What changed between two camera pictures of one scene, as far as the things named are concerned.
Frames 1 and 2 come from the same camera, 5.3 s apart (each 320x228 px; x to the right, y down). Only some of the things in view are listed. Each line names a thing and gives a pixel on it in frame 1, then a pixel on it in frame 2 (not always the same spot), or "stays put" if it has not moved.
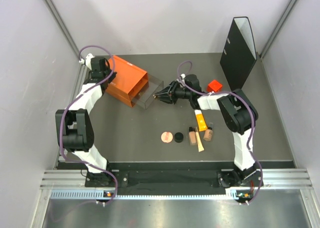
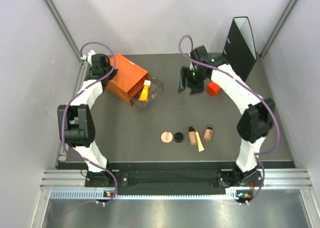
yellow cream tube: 201,122 → 145,92
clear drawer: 155,85 stays put
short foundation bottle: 208,133 stays put
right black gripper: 172,88 → 195,89
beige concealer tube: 200,147 stays put
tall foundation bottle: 192,136 stays put
